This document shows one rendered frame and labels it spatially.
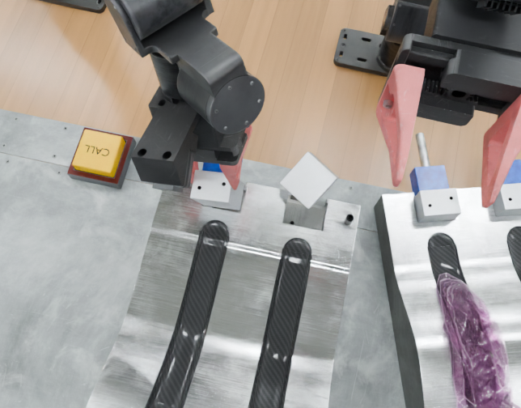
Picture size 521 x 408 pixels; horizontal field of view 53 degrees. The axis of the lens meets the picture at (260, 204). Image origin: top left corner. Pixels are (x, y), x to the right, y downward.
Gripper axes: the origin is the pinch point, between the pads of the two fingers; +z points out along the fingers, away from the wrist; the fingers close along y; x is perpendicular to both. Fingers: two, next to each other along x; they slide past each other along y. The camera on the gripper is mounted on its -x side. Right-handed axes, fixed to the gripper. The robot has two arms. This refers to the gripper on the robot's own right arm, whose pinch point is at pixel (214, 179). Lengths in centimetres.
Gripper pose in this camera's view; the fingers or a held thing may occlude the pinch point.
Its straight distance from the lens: 64.3
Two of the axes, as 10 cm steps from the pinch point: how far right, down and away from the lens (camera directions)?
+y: 9.6, 1.2, -2.5
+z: 1.2, 6.4, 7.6
